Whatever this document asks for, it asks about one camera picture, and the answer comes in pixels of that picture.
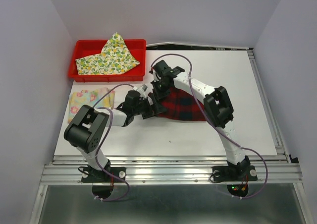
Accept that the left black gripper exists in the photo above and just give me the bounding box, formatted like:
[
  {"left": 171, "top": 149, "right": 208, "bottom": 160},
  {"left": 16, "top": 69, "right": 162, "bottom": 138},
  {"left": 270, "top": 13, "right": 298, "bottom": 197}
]
[{"left": 132, "top": 93, "right": 166, "bottom": 119}]

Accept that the red navy plaid skirt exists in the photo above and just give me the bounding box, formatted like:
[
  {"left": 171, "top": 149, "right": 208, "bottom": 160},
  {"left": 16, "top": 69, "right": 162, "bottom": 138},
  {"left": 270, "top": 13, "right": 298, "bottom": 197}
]
[{"left": 157, "top": 88, "right": 206, "bottom": 121}]

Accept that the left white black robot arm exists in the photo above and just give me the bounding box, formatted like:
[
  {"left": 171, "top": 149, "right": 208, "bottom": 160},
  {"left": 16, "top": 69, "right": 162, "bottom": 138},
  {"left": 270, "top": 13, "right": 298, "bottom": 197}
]
[{"left": 64, "top": 90, "right": 167, "bottom": 183}]

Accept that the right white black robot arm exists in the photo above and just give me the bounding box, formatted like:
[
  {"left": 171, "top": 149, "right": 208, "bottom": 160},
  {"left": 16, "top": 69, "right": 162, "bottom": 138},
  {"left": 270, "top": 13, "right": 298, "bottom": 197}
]
[{"left": 151, "top": 60, "right": 251, "bottom": 181}]

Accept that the pastel floral folded skirt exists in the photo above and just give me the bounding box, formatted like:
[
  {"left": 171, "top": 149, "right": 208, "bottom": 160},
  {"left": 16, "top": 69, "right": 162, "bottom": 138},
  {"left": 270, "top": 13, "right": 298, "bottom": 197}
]
[{"left": 68, "top": 87, "right": 115, "bottom": 123}]

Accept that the lemon print skirt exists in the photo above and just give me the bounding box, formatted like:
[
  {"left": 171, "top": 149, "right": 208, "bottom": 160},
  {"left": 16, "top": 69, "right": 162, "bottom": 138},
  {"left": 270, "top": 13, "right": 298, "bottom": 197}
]
[{"left": 75, "top": 32, "right": 140, "bottom": 75}]

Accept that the red plastic bin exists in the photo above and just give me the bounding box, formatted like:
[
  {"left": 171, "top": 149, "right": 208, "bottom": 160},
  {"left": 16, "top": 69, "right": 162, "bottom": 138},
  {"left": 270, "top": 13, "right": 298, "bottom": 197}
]
[{"left": 68, "top": 39, "right": 146, "bottom": 83}]

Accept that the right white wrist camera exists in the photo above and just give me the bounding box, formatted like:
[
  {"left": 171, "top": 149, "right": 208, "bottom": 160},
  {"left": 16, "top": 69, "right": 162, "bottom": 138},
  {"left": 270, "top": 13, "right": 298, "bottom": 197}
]
[{"left": 149, "top": 68, "right": 161, "bottom": 84}]

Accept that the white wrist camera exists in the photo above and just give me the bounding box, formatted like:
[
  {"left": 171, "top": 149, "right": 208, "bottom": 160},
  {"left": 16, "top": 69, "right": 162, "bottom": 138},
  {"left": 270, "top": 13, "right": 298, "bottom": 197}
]
[
  {"left": 149, "top": 68, "right": 161, "bottom": 84},
  {"left": 133, "top": 84, "right": 148, "bottom": 98}
]

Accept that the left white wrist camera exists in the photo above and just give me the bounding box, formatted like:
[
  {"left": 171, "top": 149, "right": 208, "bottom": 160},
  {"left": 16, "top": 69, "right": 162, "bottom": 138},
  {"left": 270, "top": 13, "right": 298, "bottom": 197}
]
[{"left": 133, "top": 84, "right": 148, "bottom": 98}]

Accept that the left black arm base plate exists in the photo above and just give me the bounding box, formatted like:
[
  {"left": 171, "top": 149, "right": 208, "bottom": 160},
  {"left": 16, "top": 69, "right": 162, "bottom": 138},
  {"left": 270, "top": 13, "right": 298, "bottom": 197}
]
[{"left": 78, "top": 166, "right": 126, "bottom": 183}]

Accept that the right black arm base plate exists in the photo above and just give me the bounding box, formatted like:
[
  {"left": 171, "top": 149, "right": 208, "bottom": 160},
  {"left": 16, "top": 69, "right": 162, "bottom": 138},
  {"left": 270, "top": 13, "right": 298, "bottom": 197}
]
[{"left": 212, "top": 166, "right": 258, "bottom": 182}]

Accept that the aluminium front rail frame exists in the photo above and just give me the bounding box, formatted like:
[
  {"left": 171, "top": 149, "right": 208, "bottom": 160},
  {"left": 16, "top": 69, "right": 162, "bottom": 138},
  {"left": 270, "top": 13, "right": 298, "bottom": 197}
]
[{"left": 30, "top": 153, "right": 303, "bottom": 224}]

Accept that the aluminium right side rail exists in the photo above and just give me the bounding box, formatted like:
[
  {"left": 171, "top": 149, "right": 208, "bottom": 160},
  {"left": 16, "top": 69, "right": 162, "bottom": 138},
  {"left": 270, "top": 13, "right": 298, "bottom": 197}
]
[{"left": 247, "top": 48, "right": 299, "bottom": 164}]

